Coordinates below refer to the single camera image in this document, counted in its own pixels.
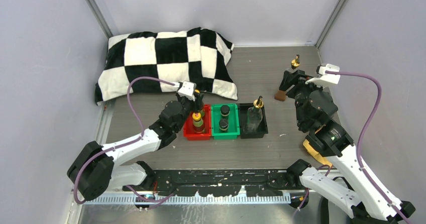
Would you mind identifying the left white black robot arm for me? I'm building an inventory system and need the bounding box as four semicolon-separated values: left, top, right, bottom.
67;92;203;204

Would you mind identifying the green plastic bin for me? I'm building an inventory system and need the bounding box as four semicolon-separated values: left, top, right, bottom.
211;103;240;140

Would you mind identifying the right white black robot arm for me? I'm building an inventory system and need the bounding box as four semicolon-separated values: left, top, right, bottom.
279;69;415;223

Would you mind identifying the red plastic bin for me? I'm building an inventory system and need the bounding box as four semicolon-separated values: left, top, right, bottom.
183;104;212;141

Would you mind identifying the black white checkered cloth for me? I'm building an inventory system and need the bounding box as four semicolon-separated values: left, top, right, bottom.
94;27;238;105

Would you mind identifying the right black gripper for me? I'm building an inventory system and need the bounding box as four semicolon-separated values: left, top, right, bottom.
279;69;327;128

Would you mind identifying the clear glass oil bottle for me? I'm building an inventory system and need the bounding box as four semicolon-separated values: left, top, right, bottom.
244;96;264;133

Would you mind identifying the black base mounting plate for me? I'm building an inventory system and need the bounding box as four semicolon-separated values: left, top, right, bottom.
133;169;304;197

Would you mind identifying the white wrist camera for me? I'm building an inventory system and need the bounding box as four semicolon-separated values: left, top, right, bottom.
177;81;196;101
305;64;340;87

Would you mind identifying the aluminium slotted rail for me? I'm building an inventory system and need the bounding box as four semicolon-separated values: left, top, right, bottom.
85;193;291;205

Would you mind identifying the black plastic bin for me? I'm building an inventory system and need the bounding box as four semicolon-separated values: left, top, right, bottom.
237;103;269;139

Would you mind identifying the green label spice jar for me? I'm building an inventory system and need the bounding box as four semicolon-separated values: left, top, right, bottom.
219;118;229;133

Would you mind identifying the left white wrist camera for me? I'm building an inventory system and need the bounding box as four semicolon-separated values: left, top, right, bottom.
177;81;196;101

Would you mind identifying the brown sauce glass bottle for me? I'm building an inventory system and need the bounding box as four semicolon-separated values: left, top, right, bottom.
274;54;301;102

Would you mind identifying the yellow cap chili sauce bottle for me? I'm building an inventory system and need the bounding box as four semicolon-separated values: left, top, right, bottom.
194;89;205;118

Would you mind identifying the yellow cloth rag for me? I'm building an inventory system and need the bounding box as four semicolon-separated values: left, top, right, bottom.
303;125;333;167

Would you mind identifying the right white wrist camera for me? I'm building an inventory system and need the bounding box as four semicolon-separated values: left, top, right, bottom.
305;64;340;87

